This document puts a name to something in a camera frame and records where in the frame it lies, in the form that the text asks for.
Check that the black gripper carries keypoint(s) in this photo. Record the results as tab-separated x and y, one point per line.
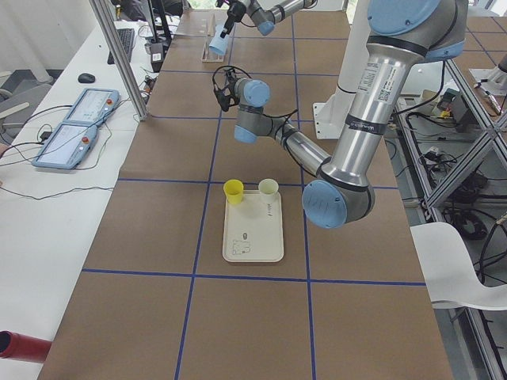
230	17
224	98

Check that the light blue plastic cup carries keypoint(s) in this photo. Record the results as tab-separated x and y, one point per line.
219	45

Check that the cream plastic cup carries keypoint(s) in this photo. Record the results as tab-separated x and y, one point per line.
268	189

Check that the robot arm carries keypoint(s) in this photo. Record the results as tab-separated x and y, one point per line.
401	34
264	20

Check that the yellow plastic cup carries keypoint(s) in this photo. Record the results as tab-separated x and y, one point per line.
233	190

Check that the black keyboard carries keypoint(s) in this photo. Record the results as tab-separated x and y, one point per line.
127	39

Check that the upper blue teach pendant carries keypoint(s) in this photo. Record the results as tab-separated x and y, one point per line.
93	105

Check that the blue teach pendant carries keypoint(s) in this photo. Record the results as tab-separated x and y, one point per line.
66	147
93	105

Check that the cream plastic tray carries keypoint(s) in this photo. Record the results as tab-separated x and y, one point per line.
253	230

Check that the black computer mouse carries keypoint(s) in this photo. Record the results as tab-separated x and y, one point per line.
86	78

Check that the lower blue teach pendant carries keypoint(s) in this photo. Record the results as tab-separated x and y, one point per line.
66	147

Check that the red cylinder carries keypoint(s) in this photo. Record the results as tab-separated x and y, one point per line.
20	347

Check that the white wire cup rack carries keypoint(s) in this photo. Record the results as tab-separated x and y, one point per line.
207	55

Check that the aluminium frame post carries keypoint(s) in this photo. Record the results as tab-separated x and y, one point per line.
112	38

